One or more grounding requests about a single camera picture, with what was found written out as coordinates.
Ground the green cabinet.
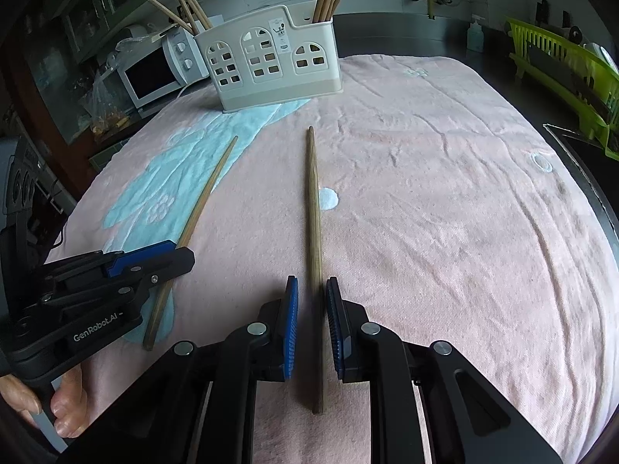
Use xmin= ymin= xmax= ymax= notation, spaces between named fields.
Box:
xmin=88 ymin=139 xmax=132 ymax=171

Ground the glass door cupboard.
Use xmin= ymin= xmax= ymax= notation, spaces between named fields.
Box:
xmin=19 ymin=0 xmax=168 ymax=146

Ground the clear bag of snacks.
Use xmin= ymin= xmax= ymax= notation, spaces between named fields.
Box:
xmin=80 ymin=72 xmax=132 ymax=142

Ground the cream plastic utensil holder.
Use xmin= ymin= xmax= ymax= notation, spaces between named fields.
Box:
xmin=193 ymin=5 xmax=344 ymax=113

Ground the green plastic dish rack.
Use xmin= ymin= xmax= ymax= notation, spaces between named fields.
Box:
xmin=505 ymin=15 xmax=619 ymax=160

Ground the brown wooden chopstick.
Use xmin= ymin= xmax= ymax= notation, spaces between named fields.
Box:
xmin=143 ymin=136 xmax=239 ymax=351
xmin=306 ymin=126 xmax=326 ymax=415

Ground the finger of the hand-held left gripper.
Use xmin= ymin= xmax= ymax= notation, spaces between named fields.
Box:
xmin=43 ymin=240 xmax=178 ymax=284
xmin=45 ymin=247 xmax=196 ymax=308

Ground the pink printed towel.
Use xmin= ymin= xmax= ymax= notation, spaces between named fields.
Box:
xmin=46 ymin=53 xmax=619 ymax=464

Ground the clear plastic bag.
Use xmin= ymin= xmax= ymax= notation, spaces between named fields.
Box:
xmin=113 ymin=33 xmax=164 ymax=57

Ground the teal soap bottle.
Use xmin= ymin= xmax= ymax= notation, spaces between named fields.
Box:
xmin=467 ymin=14 xmax=486 ymax=54

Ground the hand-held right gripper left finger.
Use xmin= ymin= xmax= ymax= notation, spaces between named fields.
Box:
xmin=53 ymin=275 xmax=300 ymax=464

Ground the white microwave oven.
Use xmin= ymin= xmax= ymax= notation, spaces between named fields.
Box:
xmin=116 ymin=26 xmax=212 ymax=110

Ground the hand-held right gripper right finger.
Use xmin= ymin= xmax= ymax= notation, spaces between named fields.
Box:
xmin=325 ymin=276 xmax=564 ymax=464

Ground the person's left hand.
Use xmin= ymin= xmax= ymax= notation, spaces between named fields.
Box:
xmin=0 ymin=364 xmax=89 ymax=438

